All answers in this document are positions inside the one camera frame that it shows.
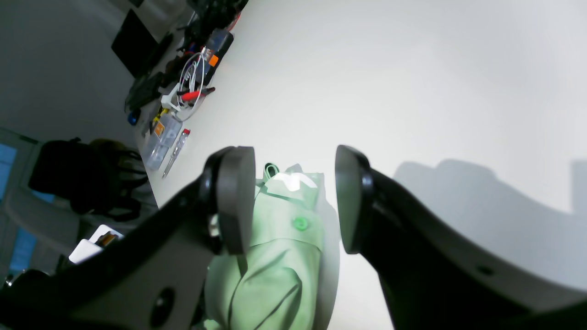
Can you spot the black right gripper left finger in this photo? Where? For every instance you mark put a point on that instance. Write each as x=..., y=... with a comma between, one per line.
x=152, y=278

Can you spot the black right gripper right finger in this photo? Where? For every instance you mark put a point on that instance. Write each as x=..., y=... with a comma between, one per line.
x=432, y=277

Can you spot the light green T-shirt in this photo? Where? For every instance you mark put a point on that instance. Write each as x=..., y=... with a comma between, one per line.
x=274, y=286

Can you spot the black backpack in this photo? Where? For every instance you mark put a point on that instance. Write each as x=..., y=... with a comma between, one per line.
x=96, y=178

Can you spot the clear plastic parts box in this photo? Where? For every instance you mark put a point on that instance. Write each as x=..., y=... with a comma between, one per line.
x=160, y=140

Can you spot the red-capped screwdriver pen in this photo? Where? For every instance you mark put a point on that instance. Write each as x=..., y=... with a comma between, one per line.
x=176, y=151

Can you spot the black laptop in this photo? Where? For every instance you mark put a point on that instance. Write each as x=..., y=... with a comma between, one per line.
x=136, y=48

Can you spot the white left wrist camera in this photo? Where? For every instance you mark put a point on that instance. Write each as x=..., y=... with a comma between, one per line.
x=102, y=237

